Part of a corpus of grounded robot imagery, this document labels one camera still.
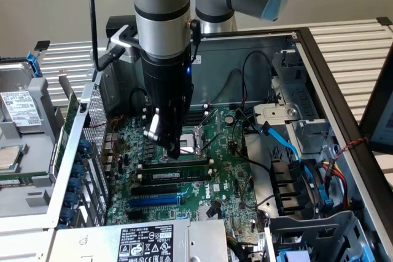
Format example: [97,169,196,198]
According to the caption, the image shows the green graphics card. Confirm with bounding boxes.
[52,69,80,180]

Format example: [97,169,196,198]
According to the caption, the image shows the metal socket cover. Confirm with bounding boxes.
[198,107,222,152]

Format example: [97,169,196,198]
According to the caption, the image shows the grey metal drive cage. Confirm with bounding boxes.
[266,209,374,262]

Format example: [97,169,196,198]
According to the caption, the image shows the small silver heat sink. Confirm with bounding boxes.
[197,205,224,221]

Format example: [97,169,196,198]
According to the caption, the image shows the twisted red black wire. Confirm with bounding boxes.
[333,137,370,165]

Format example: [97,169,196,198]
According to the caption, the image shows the open grey PC case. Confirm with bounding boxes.
[45,26,393,262]

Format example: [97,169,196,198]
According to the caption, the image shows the blue SATA wire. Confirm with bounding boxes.
[259,121,314,183]

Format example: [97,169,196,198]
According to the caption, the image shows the silver power supply with label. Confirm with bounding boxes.
[52,219,230,262]

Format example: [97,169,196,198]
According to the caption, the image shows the green motherboard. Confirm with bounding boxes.
[106,107,268,229]

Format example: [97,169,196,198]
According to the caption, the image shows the coloured power wires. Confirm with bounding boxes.
[322,160,352,211]

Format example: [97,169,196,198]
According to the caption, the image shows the CPU socket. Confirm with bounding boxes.
[158,126,210,164]

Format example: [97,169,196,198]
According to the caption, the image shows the thick black cable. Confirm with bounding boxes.
[232,113,274,174]

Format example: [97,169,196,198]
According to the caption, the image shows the silver CPU chip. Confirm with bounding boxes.
[0,144,25,173]

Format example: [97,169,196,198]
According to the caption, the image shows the black box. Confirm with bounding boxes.
[105,15,136,39]

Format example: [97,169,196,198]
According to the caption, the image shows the grey parts rack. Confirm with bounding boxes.
[0,56,67,220]

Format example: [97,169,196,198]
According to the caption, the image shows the blue plastic block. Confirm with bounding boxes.
[276,249,313,262]

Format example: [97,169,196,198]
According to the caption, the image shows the black fan shroud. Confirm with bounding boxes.
[269,158,324,220]

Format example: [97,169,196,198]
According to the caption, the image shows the blue expansion slot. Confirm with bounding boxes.
[128,195,181,209]

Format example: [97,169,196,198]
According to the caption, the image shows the grey metal disk bay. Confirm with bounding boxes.
[253,49,338,157]

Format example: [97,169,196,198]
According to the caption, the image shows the red and black wire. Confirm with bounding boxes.
[207,68,247,106]

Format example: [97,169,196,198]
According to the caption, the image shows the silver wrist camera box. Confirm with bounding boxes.
[109,24,142,64]

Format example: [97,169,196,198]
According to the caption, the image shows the thin red wire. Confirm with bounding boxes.
[91,115,127,130]

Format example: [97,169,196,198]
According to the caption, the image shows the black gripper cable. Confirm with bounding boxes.
[185,18,203,64]

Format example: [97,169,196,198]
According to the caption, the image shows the long black expansion slot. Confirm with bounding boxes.
[131,183,179,198]

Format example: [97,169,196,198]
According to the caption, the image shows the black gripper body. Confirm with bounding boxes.
[141,48,195,112]

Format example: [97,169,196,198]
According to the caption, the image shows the black camera cable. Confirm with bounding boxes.
[86,0,125,73]

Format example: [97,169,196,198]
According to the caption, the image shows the blue hard disk bracket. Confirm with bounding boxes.
[26,52,42,79]

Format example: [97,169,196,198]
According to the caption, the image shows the silver hard disk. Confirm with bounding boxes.
[0,61,44,134]

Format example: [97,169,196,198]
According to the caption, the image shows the thin black wire loop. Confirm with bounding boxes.
[240,50,274,106]

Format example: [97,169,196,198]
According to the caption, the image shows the short black expansion slot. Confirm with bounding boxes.
[128,210,146,222]

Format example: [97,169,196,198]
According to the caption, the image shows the green RAM stick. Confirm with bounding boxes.
[0,177,35,187]
[141,164,212,183]

